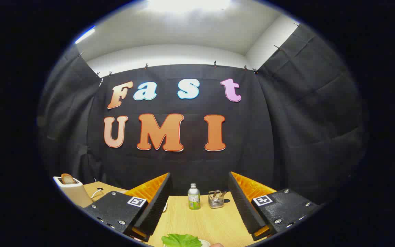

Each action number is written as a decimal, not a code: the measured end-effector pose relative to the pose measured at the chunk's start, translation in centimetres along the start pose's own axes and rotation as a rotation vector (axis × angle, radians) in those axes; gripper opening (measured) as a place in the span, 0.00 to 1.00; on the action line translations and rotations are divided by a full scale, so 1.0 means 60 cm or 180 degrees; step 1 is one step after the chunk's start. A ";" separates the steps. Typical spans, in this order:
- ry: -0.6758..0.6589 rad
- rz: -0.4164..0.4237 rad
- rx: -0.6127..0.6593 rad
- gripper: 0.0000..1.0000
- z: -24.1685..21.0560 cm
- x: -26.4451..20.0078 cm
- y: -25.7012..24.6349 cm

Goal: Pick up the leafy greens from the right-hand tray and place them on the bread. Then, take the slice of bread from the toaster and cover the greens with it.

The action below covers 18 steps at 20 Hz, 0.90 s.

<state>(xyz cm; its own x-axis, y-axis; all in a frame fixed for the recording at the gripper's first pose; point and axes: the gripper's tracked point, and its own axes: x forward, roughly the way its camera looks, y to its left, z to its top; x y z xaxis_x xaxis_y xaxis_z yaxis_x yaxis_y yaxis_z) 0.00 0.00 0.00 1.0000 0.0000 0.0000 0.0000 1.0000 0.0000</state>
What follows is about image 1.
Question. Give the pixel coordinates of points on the green lettuce leaf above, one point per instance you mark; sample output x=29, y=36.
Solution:
x=180, y=240

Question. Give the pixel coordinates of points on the toasted bread slice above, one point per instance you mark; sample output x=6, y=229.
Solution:
x=68, y=179

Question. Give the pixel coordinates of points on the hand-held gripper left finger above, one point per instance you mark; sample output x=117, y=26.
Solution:
x=156, y=209

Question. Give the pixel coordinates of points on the black backdrop cloth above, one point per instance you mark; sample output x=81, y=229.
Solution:
x=190, y=164

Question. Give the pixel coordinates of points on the silver bottle with green label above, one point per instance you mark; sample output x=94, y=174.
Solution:
x=194, y=200

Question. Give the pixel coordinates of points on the grey round plate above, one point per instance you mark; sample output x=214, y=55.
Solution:
x=165, y=207

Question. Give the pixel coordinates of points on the white oval dish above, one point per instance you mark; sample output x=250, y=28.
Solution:
x=206, y=244

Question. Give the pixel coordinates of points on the ceiling light strip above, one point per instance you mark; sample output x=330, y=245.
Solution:
x=85, y=35

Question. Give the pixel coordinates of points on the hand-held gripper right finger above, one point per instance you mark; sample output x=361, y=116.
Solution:
x=245, y=209

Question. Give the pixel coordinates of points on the white toaster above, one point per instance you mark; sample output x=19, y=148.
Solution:
x=75, y=195

